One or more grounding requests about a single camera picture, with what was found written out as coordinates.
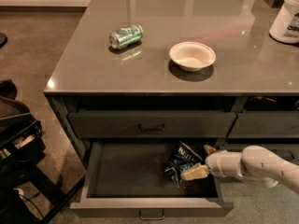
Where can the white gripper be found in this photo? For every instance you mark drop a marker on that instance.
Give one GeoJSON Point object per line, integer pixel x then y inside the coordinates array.
{"type": "Point", "coordinates": [216, 162]}

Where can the blue chip bag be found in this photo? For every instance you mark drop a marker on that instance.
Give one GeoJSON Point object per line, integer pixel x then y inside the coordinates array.
{"type": "Point", "coordinates": [182, 159]}

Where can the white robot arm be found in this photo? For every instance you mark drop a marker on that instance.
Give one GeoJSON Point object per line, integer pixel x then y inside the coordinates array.
{"type": "Point", "coordinates": [254, 165]}

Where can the right top drawer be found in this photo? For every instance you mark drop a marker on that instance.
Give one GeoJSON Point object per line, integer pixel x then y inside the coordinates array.
{"type": "Point", "coordinates": [266, 124]}

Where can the right middle drawer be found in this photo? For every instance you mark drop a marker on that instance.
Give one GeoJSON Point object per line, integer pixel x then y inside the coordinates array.
{"type": "Point", "coordinates": [289, 152]}

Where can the open middle drawer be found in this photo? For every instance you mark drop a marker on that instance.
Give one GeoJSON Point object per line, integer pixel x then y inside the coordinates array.
{"type": "Point", "coordinates": [126, 178]}

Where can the grey counter cabinet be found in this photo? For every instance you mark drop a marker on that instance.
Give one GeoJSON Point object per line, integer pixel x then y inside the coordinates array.
{"type": "Point", "coordinates": [156, 69]}

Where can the closed top drawer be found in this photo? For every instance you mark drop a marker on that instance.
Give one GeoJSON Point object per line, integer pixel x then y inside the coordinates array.
{"type": "Point", "coordinates": [180, 124]}

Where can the white paper bowl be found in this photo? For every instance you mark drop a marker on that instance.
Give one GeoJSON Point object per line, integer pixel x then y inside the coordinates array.
{"type": "Point", "coordinates": [192, 56]}

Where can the green soda can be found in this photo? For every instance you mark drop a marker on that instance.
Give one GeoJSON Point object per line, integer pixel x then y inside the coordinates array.
{"type": "Point", "coordinates": [126, 36]}

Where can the white plastic canister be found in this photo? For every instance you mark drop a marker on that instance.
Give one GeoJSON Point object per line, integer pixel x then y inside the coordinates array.
{"type": "Point", "coordinates": [285, 27]}

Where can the dark cart with clutter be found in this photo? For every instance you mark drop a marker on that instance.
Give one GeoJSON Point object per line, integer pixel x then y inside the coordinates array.
{"type": "Point", "coordinates": [20, 140]}

